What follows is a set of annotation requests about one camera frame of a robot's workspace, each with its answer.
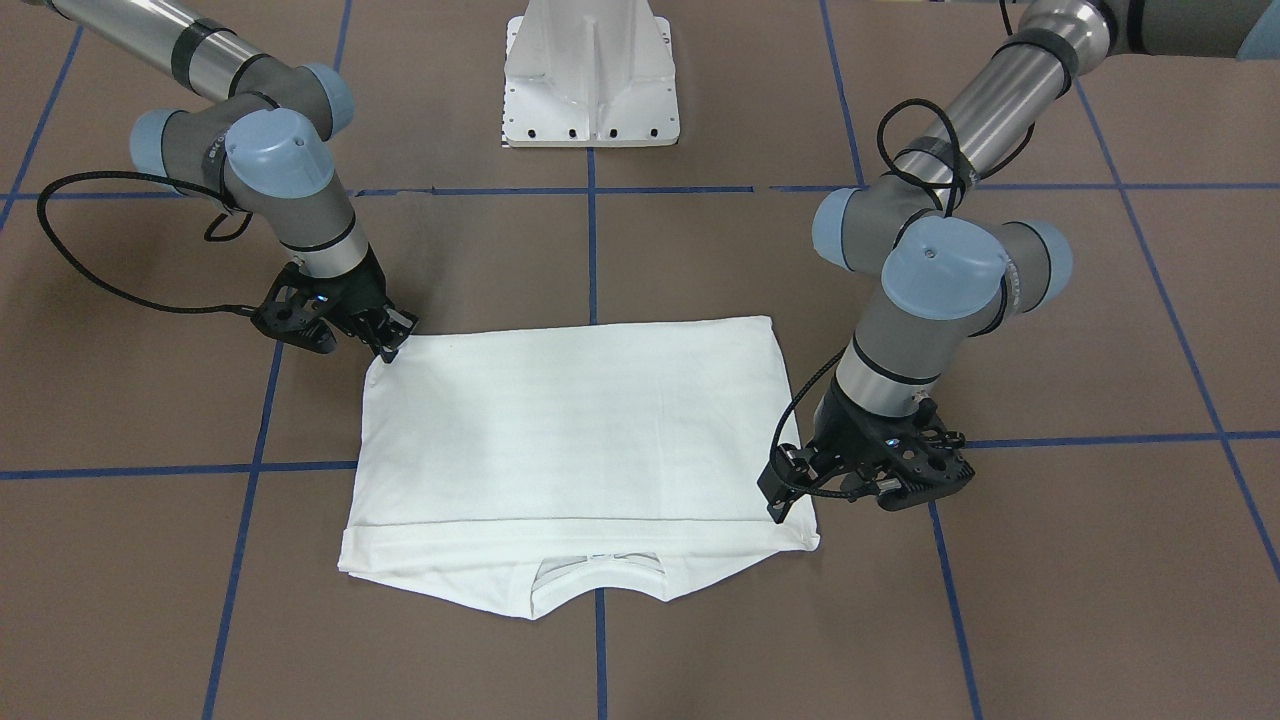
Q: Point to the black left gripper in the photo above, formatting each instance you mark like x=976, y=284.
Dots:
x=838, y=436

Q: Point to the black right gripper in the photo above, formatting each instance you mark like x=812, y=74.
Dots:
x=361, y=296

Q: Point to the white long-sleeve printed shirt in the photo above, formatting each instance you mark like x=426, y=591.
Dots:
x=513, y=471

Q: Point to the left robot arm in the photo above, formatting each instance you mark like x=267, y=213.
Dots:
x=942, y=278

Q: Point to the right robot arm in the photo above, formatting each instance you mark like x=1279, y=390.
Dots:
x=259, y=151

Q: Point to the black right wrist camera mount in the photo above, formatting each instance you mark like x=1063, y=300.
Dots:
x=295, y=309

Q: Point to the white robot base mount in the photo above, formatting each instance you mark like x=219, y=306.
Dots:
x=589, y=75

